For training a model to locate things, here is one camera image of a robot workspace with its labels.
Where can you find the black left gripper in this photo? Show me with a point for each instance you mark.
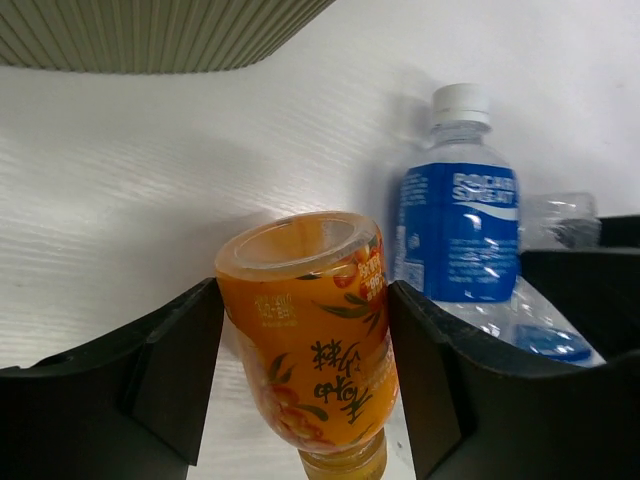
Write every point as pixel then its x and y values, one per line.
pixel 479 408

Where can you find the upright Pocari Sweat blue bottle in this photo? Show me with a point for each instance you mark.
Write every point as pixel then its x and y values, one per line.
pixel 458 240

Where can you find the olive green mesh bin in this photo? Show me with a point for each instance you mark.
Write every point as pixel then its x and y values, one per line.
pixel 148 37

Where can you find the pocari sweat blue bottle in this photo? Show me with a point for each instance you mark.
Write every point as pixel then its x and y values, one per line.
pixel 458 240
pixel 558 221

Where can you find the orange label plastic bottle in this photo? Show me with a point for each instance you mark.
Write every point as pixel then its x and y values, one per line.
pixel 307 297

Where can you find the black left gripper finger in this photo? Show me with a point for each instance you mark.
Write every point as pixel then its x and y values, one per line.
pixel 130 404

